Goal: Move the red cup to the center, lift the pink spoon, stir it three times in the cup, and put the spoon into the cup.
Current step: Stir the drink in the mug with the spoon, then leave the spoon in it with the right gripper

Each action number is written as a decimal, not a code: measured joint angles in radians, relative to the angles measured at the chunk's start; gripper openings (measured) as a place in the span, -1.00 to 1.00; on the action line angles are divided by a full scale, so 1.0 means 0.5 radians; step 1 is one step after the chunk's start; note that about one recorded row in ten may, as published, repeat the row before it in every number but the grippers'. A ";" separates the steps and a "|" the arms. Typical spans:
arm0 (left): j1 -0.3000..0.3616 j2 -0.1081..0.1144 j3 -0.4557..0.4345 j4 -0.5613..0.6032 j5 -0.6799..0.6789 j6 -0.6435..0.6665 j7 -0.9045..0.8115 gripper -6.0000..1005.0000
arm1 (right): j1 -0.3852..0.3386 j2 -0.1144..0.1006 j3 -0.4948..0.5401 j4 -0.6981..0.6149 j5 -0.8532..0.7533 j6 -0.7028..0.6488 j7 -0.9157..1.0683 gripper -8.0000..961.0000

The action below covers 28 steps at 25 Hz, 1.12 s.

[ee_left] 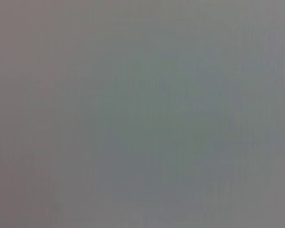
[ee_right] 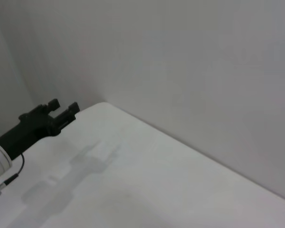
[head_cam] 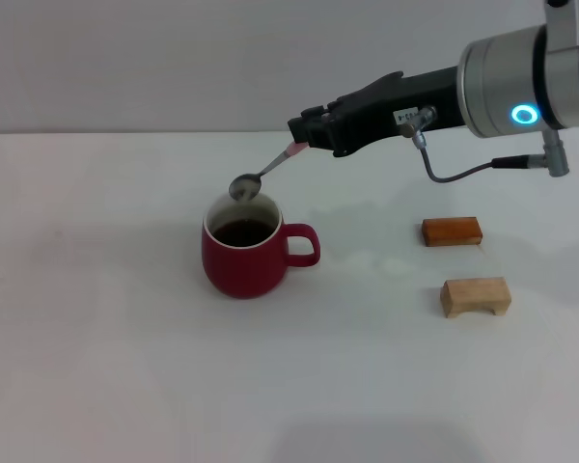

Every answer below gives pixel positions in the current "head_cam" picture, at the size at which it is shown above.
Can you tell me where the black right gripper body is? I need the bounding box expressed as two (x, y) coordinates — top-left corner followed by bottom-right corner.
(327, 67), (464, 159)

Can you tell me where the pink handled metal spoon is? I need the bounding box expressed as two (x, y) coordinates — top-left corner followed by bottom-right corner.
(228, 142), (311, 202)

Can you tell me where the red ceramic coffee cup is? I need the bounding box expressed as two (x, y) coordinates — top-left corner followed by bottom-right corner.
(201, 191), (321, 300)

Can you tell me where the orange-brown wooden block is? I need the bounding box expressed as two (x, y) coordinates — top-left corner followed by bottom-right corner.
(422, 216), (484, 249)

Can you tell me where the light wooden bridge block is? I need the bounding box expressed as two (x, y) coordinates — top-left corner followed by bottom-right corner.
(439, 276), (512, 319)

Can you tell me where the grey cable with metal connectors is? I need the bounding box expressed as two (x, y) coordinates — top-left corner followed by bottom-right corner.
(399, 105), (571, 184)

